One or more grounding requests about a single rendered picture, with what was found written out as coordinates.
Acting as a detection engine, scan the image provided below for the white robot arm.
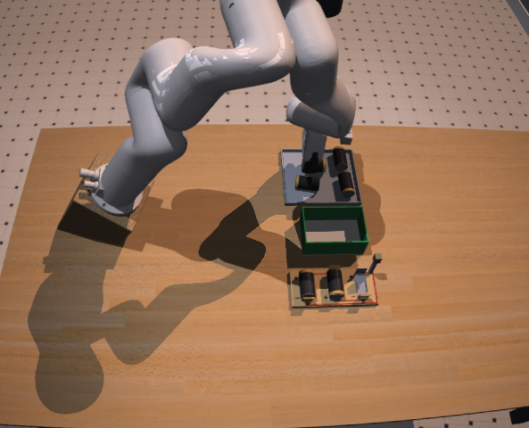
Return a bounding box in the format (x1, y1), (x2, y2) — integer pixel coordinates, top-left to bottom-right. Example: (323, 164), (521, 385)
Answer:
(79, 0), (356, 215)

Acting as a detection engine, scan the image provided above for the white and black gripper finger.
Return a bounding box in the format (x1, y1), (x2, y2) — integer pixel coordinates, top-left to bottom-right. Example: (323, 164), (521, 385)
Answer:
(304, 152), (318, 174)

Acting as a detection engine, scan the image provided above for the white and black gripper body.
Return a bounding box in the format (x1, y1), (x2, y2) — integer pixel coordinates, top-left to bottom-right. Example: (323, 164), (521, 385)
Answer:
(302, 128), (327, 162)

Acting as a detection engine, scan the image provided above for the green open-top box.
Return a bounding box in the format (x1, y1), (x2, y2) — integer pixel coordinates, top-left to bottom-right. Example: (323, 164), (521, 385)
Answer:
(300, 206), (369, 255)

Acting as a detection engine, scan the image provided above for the black and orange battery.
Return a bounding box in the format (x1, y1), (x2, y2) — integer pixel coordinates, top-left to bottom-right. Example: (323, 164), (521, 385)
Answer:
(295, 175), (320, 191)
(302, 160), (326, 173)
(326, 268), (344, 298)
(299, 269), (316, 299)
(333, 146), (348, 171)
(338, 171), (355, 198)

